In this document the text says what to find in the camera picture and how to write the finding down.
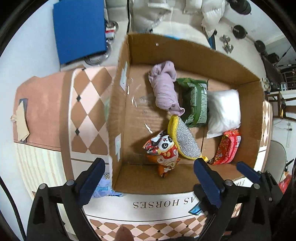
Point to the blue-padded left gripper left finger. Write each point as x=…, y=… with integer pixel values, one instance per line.
x=45, y=221

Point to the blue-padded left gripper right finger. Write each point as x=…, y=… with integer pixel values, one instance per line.
x=233, y=212

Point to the long blue snack packet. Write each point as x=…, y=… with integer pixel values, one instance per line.
x=196, y=210

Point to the red snack bag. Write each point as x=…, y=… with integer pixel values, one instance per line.
x=227, y=148

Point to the yellow silver scrub sponge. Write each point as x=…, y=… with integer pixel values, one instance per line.
x=184, y=139

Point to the light blue tissue packet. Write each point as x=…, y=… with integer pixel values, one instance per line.
x=104, y=188

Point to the orange panda snack bag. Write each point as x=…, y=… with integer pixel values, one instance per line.
x=162, y=151

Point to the white pillow packet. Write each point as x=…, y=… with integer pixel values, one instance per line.
x=224, y=112

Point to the green snack bag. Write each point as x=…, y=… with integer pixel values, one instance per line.
x=193, y=98

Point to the lilac cloth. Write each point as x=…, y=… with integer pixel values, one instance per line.
x=162, y=78

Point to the grey round chair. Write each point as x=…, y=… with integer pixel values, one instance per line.
x=276, y=160

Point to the wooden chair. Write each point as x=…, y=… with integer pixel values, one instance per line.
x=283, y=104

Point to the cardboard box with printed side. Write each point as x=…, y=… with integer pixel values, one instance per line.
x=134, y=117

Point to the checkered table cloth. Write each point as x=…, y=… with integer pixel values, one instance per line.
x=40, y=161

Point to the chrome dumbbells pair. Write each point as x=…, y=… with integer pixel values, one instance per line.
x=228, y=47

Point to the white padded chair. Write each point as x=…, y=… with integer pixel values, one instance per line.
x=181, y=31

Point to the blue folded mat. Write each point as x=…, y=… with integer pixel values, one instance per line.
x=79, y=28

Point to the white puffer jacket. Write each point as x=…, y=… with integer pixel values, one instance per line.
x=204, y=15

